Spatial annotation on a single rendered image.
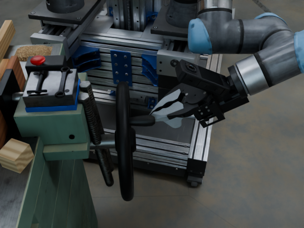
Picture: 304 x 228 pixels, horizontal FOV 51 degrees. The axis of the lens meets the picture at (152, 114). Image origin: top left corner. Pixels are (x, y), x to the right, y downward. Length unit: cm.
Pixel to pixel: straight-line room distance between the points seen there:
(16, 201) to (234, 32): 53
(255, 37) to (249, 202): 111
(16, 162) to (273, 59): 51
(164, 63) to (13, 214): 75
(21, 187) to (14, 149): 7
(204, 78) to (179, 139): 99
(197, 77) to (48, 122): 31
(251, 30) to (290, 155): 131
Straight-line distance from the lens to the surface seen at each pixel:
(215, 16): 70
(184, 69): 60
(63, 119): 66
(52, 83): 67
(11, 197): 63
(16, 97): 73
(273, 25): 73
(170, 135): 161
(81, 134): 69
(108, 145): 77
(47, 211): 76
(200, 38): 69
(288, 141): 202
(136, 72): 137
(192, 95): 66
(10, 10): 349
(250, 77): 64
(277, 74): 65
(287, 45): 65
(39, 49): 95
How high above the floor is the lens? 140
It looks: 44 degrees down
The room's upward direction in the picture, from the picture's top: straight up
